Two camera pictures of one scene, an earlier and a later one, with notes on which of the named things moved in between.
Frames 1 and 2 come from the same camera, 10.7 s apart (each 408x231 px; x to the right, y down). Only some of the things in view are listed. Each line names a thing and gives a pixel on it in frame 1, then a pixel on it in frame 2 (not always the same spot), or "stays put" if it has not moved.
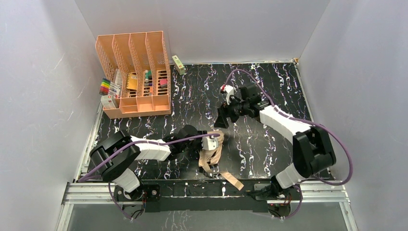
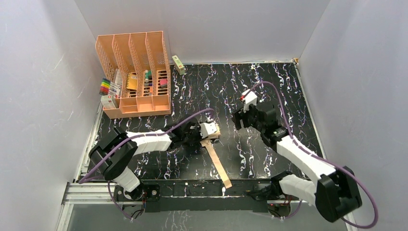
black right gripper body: x=227 y=114 → x=248 y=117
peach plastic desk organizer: x=139 y=59 stays put
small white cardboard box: x=108 y=101 stays put
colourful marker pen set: x=105 y=86 stays put
